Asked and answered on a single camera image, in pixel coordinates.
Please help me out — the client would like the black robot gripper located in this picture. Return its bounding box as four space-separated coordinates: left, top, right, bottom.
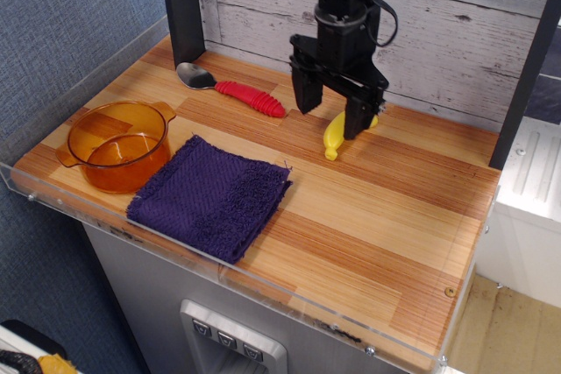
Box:
290 24 388 140

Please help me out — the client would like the yellow toy banana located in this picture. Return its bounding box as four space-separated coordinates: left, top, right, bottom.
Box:
323 110 380 161

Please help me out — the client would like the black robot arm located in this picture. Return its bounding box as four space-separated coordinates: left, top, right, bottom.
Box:
290 0 389 140

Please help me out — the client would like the clear acrylic table guard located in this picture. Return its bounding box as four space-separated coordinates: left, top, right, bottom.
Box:
1 17 504 373

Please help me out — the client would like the purple folded towel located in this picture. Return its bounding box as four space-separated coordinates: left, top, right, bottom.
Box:
126 136 291 265

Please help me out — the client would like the orange transparent plastic pot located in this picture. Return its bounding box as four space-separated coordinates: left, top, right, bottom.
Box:
56 101 176 194

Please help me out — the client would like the brass screw in table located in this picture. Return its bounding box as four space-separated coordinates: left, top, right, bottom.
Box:
444 287 456 297

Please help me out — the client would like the white ribbed side unit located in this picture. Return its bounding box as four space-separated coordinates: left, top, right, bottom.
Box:
475 117 560 307

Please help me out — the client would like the grey toy fridge cabinet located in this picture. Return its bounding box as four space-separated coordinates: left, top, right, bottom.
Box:
85 225 402 373

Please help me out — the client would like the silver dispenser button panel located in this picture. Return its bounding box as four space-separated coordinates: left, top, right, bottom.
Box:
180 299 288 374

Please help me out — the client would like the yellow object bottom left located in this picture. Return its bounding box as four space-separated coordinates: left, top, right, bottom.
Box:
38 354 79 374

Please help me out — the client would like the red handled metal spoon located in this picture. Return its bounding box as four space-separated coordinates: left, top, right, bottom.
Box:
176 62 286 118

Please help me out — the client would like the black right vertical post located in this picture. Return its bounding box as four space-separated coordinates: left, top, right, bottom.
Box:
489 0 560 170

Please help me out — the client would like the black vertical post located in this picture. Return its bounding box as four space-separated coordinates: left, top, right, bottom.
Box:
165 0 206 67
489 0 560 170

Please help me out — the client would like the black left vertical post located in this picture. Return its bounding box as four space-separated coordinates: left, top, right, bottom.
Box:
165 0 206 67

